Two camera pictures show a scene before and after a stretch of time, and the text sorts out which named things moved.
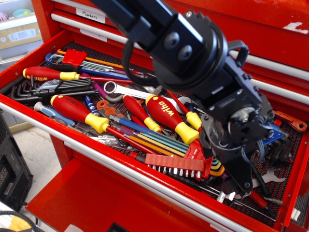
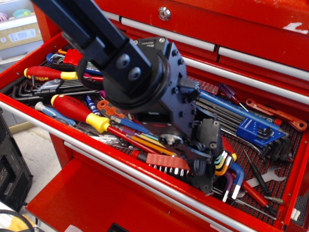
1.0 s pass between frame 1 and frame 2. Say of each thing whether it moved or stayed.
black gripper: moved
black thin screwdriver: stayed
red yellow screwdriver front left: stayed
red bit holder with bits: stayed
